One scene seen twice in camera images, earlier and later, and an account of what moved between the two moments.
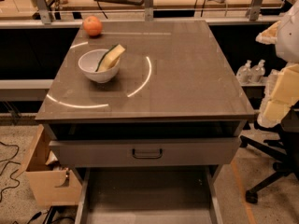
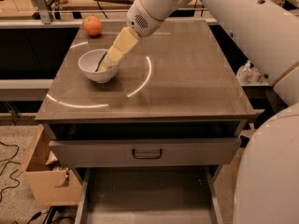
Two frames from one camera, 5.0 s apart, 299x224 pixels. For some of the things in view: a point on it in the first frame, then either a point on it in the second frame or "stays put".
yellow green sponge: (108, 60) stays put
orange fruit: (92, 25) stays put
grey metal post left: (40, 2) stays put
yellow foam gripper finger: (285, 93) to (125, 42)
